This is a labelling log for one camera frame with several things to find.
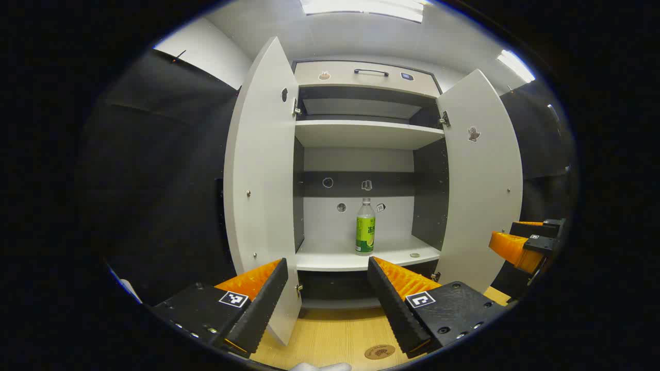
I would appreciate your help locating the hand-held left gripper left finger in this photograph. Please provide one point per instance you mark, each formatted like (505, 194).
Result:
(263, 309)

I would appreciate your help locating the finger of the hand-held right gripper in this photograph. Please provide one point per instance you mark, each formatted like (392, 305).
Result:
(515, 250)
(551, 228)

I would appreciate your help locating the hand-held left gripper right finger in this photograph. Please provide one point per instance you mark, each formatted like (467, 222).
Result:
(392, 309)

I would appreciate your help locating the round brown coaster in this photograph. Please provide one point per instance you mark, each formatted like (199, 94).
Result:
(379, 352)

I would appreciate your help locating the grey cabinet door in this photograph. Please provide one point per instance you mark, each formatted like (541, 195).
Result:
(263, 180)
(484, 196)

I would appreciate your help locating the green label plastic bottle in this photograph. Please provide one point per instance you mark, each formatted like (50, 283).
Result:
(365, 232)

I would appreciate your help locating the grey cabinet shelf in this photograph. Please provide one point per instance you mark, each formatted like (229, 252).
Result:
(335, 257)
(361, 134)

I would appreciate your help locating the beige cabinet drawer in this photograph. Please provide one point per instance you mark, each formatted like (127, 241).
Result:
(350, 77)

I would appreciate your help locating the narrow ceiling light panel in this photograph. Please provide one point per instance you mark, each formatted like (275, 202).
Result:
(515, 66)

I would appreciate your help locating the black backdrop cloth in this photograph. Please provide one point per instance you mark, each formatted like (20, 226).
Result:
(154, 180)

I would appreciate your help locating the wide ceiling light panel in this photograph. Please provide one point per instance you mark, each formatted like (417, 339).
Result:
(361, 7)

